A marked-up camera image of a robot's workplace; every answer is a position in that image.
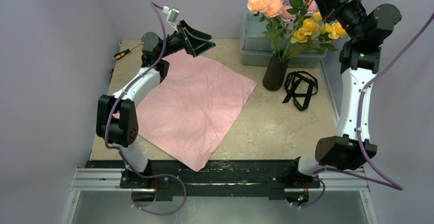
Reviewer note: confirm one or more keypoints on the peach rose stem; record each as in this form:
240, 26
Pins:
259, 8

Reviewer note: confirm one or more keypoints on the aluminium rail frame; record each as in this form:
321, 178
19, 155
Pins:
264, 130

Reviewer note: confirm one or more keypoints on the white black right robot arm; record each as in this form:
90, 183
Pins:
351, 145

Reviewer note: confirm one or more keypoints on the green translucent plastic storage box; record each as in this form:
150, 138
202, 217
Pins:
257, 50

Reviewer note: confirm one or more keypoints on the yellow black handled screwdriver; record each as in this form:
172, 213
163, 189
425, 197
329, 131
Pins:
121, 54

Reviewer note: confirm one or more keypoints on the yellow rose stem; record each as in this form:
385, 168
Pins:
312, 35

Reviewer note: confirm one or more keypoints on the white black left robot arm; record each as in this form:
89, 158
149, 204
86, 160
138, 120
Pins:
117, 121

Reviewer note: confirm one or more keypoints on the dark cylindrical vase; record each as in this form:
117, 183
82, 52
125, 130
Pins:
275, 74

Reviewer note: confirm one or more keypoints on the pink rose stem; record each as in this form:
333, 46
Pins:
281, 19
312, 6

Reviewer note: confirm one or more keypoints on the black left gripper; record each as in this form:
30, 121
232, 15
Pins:
196, 42

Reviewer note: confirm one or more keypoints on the pink wrapping paper sheet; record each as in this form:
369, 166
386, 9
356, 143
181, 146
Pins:
191, 111

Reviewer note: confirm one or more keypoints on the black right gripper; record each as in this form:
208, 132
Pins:
339, 0

